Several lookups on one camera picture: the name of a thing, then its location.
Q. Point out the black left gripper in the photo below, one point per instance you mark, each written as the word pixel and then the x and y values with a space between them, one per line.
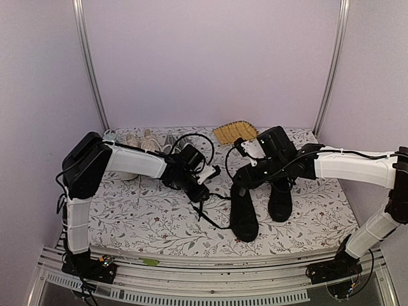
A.
pixel 197 196

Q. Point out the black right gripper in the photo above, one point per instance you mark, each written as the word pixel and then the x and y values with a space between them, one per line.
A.
pixel 250 181

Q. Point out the black canvas sneaker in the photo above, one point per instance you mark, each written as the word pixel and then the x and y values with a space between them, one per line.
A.
pixel 243 221
pixel 280 202

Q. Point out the black front canvas sneaker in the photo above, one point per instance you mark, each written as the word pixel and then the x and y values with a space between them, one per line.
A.
pixel 243 221

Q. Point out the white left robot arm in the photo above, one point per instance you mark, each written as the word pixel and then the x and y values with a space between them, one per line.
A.
pixel 82 172

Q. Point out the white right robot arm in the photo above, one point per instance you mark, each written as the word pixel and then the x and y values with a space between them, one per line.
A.
pixel 317 161

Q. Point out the grey sneaker left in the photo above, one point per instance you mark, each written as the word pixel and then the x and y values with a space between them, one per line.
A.
pixel 168 143

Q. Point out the grey sneaker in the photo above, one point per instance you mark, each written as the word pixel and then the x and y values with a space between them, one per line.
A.
pixel 168 143
pixel 182 142

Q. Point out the grey sneaker right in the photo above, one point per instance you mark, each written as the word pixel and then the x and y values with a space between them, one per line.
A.
pixel 182 142

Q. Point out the beige sneaker right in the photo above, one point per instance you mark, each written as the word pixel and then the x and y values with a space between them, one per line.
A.
pixel 150 141

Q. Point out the beige sneaker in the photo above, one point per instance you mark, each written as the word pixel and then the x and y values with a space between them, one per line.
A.
pixel 150 141
pixel 132 141

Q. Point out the floral tablecloth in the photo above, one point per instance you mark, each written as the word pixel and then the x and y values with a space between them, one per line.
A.
pixel 144 216

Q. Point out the beige sneaker left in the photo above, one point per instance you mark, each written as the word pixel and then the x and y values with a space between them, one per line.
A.
pixel 132 141

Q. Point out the woven bamboo tray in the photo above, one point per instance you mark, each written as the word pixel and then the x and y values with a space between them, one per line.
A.
pixel 227 134

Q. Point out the pale green small jar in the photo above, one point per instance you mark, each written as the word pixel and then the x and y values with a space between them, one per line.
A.
pixel 110 136

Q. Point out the green tape piece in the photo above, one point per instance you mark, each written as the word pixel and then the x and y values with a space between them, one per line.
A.
pixel 149 261

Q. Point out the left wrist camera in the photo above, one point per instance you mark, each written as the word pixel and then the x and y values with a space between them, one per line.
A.
pixel 208 172

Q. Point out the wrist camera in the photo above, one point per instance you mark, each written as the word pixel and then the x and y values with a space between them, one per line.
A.
pixel 208 172
pixel 251 149

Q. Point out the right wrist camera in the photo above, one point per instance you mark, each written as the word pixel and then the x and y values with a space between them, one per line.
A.
pixel 251 149

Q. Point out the aluminium front rail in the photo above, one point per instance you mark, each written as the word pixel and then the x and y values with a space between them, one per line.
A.
pixel 257 280

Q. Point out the aluminium frame post right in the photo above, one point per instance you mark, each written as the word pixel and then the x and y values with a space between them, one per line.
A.
pixel 340 34

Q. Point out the aluminium frame post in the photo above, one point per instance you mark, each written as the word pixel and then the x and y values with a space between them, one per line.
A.
pixel 79 14
pixel 340 34

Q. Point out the aluminium frame post left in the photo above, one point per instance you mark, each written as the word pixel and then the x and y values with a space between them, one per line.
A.
pixel 79 14

